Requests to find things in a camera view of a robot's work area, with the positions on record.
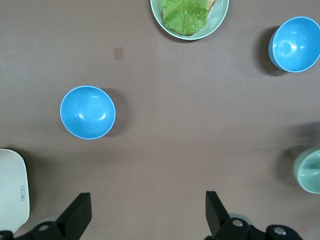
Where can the blue bowl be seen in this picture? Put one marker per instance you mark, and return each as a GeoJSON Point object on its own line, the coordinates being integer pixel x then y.
{"type": "Point", "coordinates": [87, 112]}
{"type": "Point", "coordinates": [295, 45]}

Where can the green plate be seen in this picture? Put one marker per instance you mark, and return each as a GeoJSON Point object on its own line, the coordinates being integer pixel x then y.
{"type": "Point", "coordinates": [220, 12]}

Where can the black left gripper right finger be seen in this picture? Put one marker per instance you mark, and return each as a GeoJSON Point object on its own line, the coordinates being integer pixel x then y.
{"type": "Point", "coordinates": [217, 220]}

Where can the lettuce leaf on toast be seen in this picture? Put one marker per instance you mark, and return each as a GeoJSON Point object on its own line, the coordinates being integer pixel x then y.
{"type": "Point", "coordinates": [212, 3]}

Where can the brown tape patch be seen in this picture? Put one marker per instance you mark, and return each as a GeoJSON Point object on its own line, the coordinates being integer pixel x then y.
{"type": "Point", "coordinates": [118, 53]}

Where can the green bowl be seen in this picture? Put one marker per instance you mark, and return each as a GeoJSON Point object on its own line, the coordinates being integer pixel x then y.
{"type": "Point", "coordinates": [310, 175]}

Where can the green lettuce leaf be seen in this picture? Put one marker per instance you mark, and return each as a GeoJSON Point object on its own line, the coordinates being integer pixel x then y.
{"type": "Point", "coordinates": [185, 17]}

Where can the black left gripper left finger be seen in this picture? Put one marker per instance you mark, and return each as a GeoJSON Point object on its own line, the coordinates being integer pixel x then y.
{"type": "Point", "coordinates": [75, 217]}

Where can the brown table cover sheet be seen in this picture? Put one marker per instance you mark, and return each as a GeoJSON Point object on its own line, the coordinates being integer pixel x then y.
{"type": "Point", "coordinates": [175, 112]}

